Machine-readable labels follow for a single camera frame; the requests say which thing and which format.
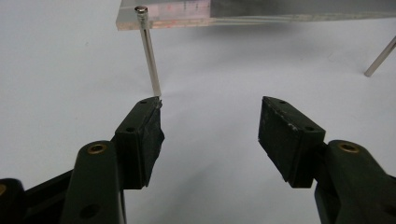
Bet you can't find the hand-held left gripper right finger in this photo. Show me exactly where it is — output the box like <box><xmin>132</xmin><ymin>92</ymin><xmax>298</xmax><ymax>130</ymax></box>
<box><xmin>258</xmin><ymin>96</ymin><xmax>396</xmax><ymax>224</ymax></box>

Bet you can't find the metal frame rod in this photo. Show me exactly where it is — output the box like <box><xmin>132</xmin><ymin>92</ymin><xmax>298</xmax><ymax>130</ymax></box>
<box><xmin>134</xmin><ymin>5</ymin><xmax>163</xmax><ymax>97</ymax></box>
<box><xmin>363</xmin><ymin>35</ymin><xmax>396</xmax><ymax>77</ymax></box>

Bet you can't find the clear acrylic picture frame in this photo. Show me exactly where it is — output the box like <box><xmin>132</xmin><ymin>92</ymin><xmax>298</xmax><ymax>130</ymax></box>
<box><xmin>115</xmin><ymin>0</ymin><xmax>396</xmax><ymax>32</ymax></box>

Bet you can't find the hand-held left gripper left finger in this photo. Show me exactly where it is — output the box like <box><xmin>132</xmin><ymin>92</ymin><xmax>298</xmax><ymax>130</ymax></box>
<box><xmin>60</xmin><ymin>96</ymin><xmax>165</xmax><ymax>224</ymax></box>

